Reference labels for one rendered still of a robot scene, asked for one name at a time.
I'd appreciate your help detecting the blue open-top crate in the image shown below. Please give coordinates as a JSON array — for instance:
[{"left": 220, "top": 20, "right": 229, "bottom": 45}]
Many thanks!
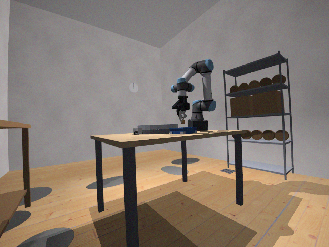
[{"left": 169, "top": 127, "right": 197, "bottom": 134}]

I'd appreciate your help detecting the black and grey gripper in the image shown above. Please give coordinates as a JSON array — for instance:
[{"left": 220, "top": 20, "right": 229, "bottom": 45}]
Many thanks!
[{"left": 176, "top": 96, "right": 190, "bottom": 123}]

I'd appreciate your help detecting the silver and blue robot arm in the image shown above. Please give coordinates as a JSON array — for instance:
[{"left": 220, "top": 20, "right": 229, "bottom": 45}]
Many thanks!
[{"left": 171, "top": 59, "right": 216, "bottom": 121}]

